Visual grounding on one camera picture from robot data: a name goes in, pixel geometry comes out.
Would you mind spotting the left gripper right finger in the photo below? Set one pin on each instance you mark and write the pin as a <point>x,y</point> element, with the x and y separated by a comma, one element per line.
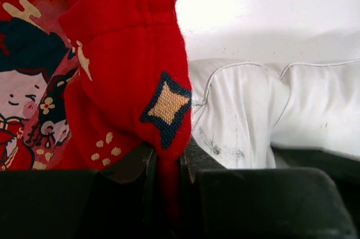
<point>311,195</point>

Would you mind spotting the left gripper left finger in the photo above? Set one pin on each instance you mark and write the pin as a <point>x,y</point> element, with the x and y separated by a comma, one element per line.
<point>77,203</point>

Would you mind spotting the white pillow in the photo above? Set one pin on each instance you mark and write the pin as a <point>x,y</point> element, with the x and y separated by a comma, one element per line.
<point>240,110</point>

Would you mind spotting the red cartoon print pillowcase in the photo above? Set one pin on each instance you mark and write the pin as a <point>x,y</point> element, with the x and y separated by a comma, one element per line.
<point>85,82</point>

